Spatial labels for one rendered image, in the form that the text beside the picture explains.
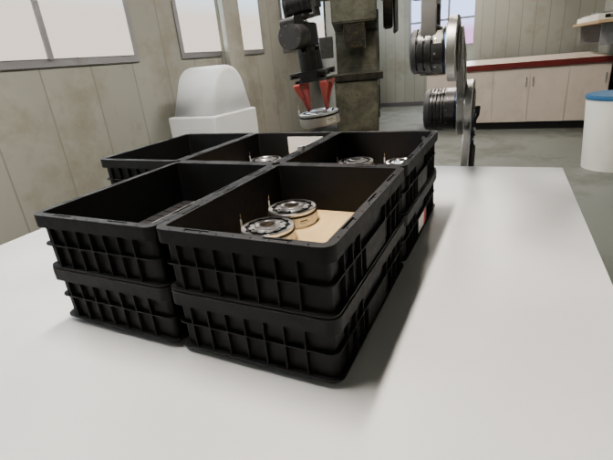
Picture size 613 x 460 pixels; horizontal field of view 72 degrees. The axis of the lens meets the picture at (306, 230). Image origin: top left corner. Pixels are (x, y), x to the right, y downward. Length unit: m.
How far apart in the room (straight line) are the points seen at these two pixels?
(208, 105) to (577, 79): 4.61
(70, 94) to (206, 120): 0.95
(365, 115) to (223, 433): 6.05
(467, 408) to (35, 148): 3.00
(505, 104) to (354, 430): 6.03
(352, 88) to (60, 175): 4.31
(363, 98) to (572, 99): 2.66
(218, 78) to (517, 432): 3.37
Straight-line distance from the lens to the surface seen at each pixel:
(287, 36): 1.05
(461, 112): 1.94
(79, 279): 0.89
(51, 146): 3.32
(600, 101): 4.40
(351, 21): 6.52
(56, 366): 0.87
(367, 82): 6.44
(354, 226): 0.59
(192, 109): 3.76
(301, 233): 0.84
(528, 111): 6.47
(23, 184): 3.21
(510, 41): 8.44
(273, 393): 0.66
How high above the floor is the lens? 1.15
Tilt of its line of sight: 22 degrees down
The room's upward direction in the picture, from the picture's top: 6 degrees counter-clockwise
